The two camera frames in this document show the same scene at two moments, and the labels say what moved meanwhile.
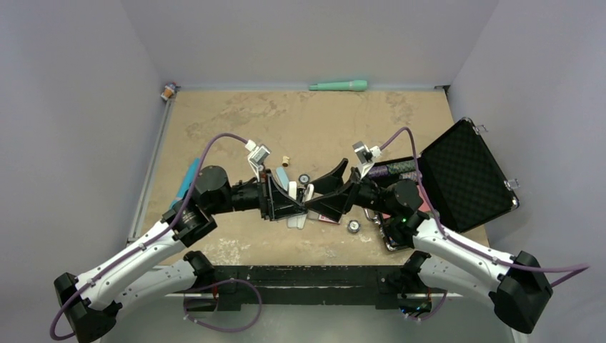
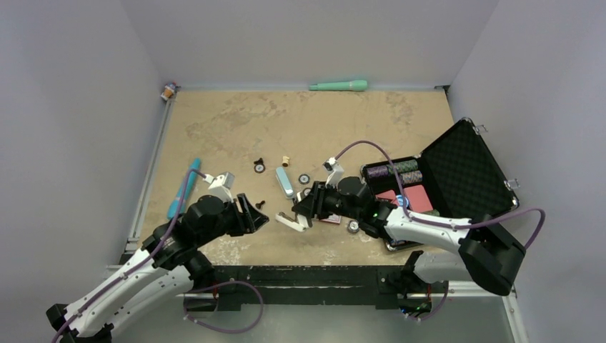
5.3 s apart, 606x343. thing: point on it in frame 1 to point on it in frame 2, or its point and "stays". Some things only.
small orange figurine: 169,89 stays
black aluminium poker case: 459,182 stays
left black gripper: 275,201 to 249,217
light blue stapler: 282,177 stays
